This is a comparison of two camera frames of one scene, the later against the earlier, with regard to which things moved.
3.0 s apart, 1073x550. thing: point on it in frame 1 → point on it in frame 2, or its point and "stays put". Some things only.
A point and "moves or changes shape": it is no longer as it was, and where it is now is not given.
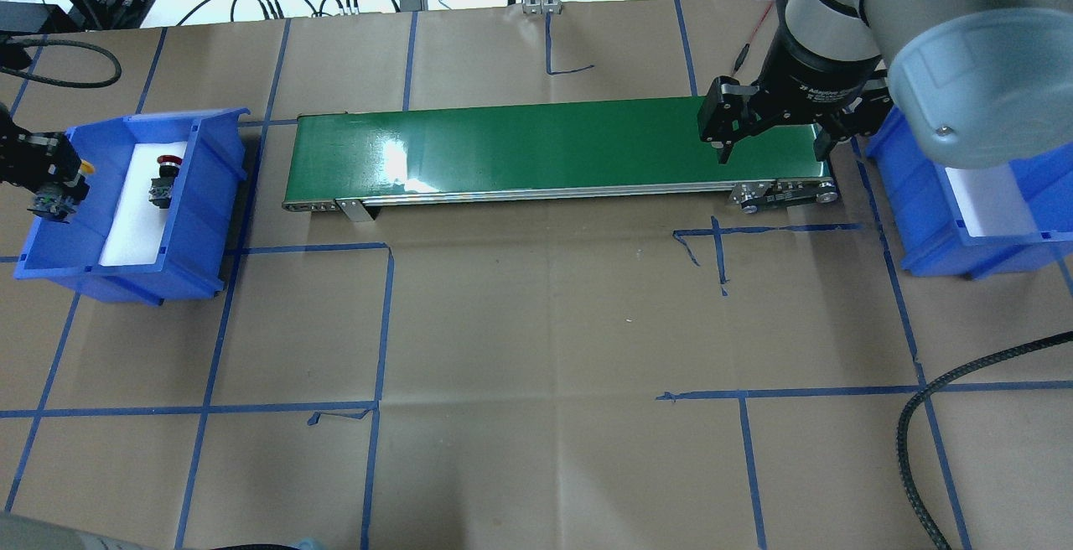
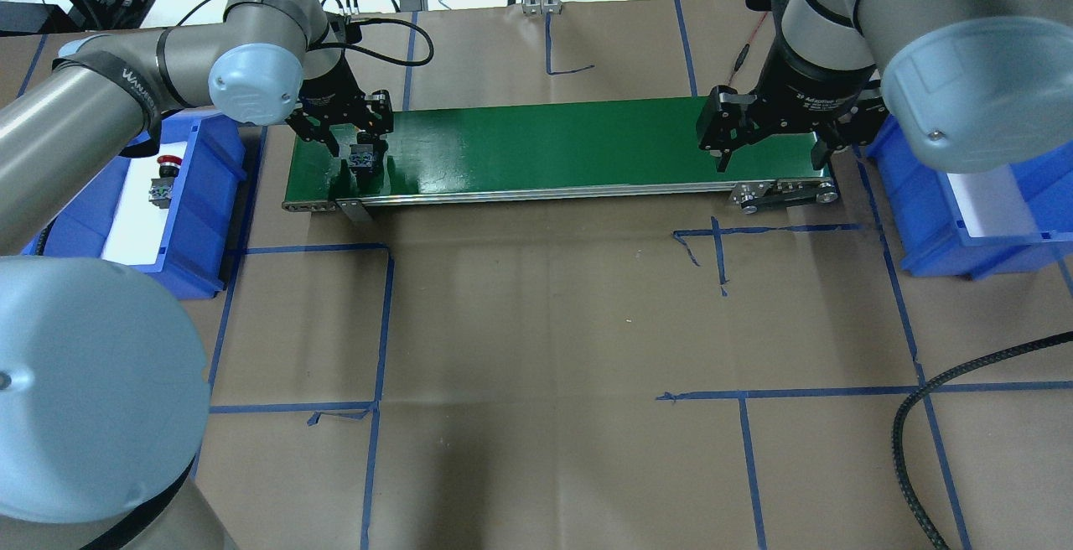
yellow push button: x=59 y=204 moves or changes shape
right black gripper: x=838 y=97 stays put
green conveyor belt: x=360 y=158 stays put
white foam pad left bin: x=137 y=226 stays put
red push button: x=160 y=192 stays put
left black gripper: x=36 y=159 → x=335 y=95
